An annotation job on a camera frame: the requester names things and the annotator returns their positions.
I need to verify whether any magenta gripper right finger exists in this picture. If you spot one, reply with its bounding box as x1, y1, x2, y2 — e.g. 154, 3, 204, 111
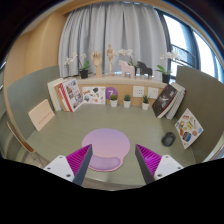
135, 144, 183, 184

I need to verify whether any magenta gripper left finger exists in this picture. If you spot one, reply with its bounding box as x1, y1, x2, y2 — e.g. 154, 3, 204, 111
44, 145, 92, 186

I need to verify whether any black computer mouse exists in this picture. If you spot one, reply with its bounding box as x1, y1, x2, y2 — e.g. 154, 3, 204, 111
161, 132, 176, 146

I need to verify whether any purple round mouse pad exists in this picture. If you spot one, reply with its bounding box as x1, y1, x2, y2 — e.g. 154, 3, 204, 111
82, 128, 130, 172

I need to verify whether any sticker card right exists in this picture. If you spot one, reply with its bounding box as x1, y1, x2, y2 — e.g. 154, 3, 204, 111
175, 109, 204, 149

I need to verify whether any pink card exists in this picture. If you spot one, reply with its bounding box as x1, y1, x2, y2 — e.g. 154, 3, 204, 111
28, 99, 55, 131

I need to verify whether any small potted plant right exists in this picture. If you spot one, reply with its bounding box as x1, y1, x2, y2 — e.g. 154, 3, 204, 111
142, 95, 149, 110

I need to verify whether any small potted plant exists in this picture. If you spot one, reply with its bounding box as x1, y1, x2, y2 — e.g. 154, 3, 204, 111
142, 95, 149, 110
123, 94, 131, 108
110, 94, 118, 107

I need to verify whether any black book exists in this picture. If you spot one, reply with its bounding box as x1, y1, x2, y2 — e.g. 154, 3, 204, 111
152, 84, 178, 118

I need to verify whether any red white magazine book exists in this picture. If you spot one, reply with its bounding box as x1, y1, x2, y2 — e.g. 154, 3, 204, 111
60, 78, 83, 112

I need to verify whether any small potted plant middle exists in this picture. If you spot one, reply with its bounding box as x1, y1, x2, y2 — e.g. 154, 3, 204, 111
123, 94, 131, 108

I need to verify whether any picture card on shelf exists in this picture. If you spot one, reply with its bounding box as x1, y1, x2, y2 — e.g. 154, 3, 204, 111
82, 87, 106, 104

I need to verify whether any small potted plant left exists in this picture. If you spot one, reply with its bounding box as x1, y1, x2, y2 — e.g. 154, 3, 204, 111
110, 94, 118, 107

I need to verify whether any wooden shelf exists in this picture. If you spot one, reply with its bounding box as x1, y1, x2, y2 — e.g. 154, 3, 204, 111
78, 76, 166, 106

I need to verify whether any purple round number sign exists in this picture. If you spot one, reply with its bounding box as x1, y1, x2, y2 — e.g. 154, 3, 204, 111
106, 87, 118, 100

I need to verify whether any white books stack left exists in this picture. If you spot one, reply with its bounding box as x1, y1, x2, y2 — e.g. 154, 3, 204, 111
47, 78, 63, 111

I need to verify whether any white orchid right pot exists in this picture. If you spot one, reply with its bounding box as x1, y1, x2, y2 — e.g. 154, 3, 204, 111
156, 51, 179, 84

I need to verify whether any white orchid pot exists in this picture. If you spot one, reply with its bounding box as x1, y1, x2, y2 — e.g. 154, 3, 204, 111
64, 52, 89, 79
156, 51, 179, 84

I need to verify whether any black horse figure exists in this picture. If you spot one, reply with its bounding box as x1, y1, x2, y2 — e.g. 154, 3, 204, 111
137, 61, 153, 76

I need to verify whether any white orchid left pot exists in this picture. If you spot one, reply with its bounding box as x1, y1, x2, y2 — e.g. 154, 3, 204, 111
64, 52, 89, 79

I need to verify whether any pink horse figure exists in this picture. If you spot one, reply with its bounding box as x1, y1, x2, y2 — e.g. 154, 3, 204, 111
119, 60, 135, 78

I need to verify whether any wooden hand model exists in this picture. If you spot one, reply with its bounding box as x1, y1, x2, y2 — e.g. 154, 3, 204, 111
91, 51, 102, 78

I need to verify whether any white orchid middle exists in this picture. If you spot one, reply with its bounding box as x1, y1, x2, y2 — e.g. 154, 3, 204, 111
119, 49, 138, 68

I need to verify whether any wooden mannequin figure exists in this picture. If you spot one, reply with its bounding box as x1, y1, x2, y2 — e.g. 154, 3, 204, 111
106, 45, 116, 72

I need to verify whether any grey curtain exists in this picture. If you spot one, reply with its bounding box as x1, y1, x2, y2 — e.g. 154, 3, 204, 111
58, 2, 167, 77

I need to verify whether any white wall switch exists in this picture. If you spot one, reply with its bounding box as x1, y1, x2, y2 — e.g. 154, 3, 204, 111
148, 87, 159, 99

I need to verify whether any white wall socket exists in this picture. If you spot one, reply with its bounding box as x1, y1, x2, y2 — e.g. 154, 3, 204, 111
133, 86, 145, 97

